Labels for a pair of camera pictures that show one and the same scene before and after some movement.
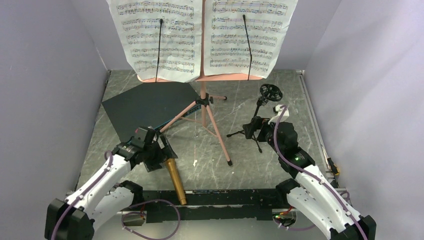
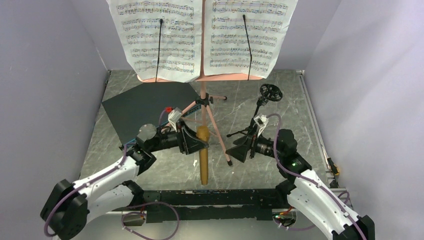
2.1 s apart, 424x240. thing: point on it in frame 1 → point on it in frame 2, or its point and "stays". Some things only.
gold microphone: [171, 165] → [202, 133]
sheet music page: [242, 37] stays
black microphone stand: [269, 92] stays
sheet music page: [181, 51] stays
